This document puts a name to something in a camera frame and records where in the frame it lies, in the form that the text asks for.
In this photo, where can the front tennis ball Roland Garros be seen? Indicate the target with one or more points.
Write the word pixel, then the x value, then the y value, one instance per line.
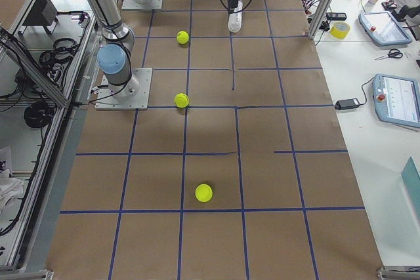
pixel 204 193

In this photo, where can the white blue tennis ball can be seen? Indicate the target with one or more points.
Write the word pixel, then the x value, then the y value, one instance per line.
pixel 235 19

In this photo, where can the teach pendant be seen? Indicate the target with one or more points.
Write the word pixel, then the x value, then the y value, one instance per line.
pixel 396 99
pixel 383 29

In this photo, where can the lower teach pendant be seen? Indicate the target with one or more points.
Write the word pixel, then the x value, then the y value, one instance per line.
pixel 396 99

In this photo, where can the yellow tape roll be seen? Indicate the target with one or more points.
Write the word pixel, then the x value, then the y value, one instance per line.
pixel 340 30

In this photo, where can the black power brick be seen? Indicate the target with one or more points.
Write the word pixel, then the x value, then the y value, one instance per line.
pixel 347 104

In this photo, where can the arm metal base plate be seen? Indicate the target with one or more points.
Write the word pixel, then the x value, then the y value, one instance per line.
pixel 130 5
pixel 134 96

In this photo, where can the black handled scissors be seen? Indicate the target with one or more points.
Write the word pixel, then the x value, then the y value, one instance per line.
pixel 392 53

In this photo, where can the black phone device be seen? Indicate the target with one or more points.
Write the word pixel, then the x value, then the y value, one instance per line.
pixel 336 16

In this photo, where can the aluminium frame rail left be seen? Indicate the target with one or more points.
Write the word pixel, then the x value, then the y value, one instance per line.
pixel 20 55

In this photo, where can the aluminium frame post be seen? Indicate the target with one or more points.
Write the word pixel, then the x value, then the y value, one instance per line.
pixel 323 1

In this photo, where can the tennis ball near gripper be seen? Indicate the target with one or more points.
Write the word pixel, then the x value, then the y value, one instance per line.
pixel 181 100

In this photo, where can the upper teach pendant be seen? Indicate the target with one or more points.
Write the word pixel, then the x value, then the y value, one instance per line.
pixel 383 29

